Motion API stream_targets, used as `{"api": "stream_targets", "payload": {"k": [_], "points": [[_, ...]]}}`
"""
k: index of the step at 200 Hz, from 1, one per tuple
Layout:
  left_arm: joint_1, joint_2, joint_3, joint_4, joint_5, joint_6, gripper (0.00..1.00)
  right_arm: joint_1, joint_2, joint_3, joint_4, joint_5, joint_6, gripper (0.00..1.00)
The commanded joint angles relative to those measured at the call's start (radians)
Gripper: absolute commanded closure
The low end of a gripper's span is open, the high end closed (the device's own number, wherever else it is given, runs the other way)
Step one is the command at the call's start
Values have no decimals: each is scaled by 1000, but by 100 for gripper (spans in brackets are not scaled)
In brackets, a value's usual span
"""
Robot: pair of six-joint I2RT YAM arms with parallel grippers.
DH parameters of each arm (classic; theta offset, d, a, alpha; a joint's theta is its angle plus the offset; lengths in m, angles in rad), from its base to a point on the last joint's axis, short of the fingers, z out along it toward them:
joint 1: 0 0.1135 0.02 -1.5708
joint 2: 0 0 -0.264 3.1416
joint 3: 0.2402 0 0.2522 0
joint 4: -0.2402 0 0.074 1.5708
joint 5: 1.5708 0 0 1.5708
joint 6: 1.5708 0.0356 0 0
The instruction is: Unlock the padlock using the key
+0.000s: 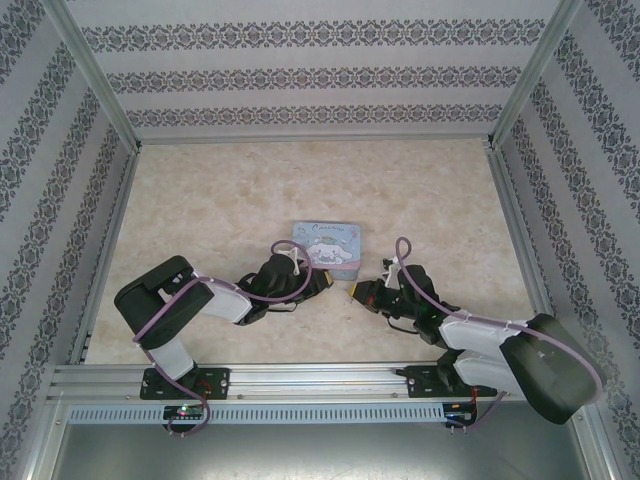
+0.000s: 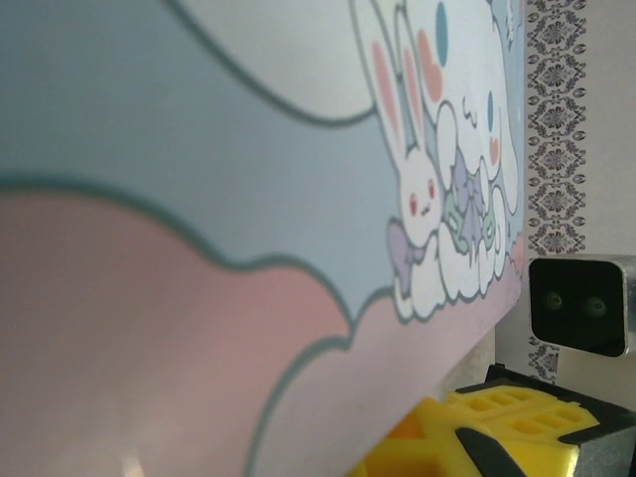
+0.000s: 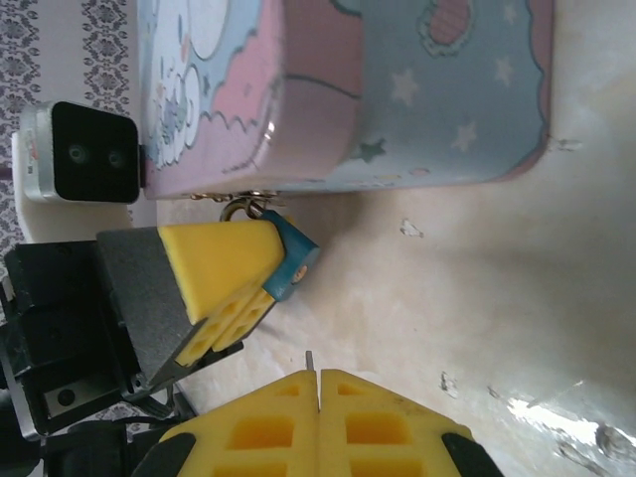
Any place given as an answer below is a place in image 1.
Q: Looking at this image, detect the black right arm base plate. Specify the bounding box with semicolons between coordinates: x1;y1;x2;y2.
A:
394;364;482;399

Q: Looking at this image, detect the slotted grey cable duct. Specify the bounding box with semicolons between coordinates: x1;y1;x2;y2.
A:
67;402;446;424

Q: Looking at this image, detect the aluminium side rail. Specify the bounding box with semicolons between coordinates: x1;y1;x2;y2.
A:
69;148;142;364
487;148;569;361

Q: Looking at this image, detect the aluminium mounting rail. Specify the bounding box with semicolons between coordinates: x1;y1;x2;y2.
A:
47;363;507;402

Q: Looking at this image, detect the blue cartoon tin box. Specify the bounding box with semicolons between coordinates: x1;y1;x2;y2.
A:
291;221;365;282

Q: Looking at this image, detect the aluminium frame post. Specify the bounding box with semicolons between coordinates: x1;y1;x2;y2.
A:
43;0;143;151
485;0;585;150

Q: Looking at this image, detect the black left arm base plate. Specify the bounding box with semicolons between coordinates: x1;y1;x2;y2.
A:
141;367;232;401

